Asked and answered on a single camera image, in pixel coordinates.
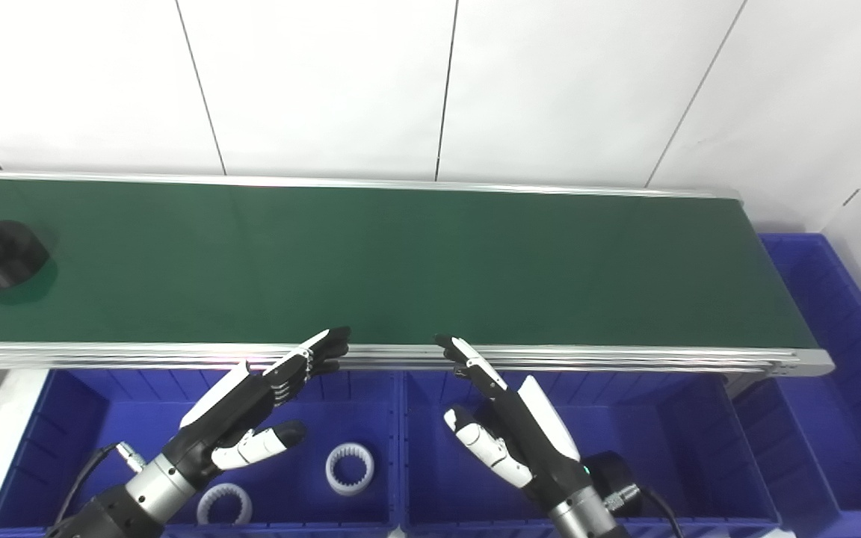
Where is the black stepped cylinder part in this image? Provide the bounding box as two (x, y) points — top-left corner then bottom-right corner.
(584, 451), (644, 516)
(0, 218), (51, 291)

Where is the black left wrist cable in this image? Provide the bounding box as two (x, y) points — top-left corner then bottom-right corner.
(53, 441), (149, 538)

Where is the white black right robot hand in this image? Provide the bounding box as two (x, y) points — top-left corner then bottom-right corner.
(434, 334), (588, 514)

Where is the blue bin with black parts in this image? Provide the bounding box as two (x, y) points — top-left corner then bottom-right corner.
(399, 370), (783, 538)

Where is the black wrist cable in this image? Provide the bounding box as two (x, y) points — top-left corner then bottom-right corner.
(53, 441), (149, 538)
(604, 483), (685, 538)

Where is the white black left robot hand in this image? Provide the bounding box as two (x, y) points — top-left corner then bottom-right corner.
(164, 326), (352, 483)

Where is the empty blue bin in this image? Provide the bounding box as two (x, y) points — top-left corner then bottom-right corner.
(729, 233), (861, 538)

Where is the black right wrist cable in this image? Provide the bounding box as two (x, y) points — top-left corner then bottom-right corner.
(604, 483), (685, 538)

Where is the blue bin with white gears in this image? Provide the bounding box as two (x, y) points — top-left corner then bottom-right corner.
(0, 368), (401, 538)

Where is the green conveyor belt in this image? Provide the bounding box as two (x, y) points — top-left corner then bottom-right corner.
(0, 178), (820, 350)
(0, 170), (835, 378)

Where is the white ring gear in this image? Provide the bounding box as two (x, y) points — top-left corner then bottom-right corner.
(197, 483), (253, 526)
(325, 442), (375, 497)

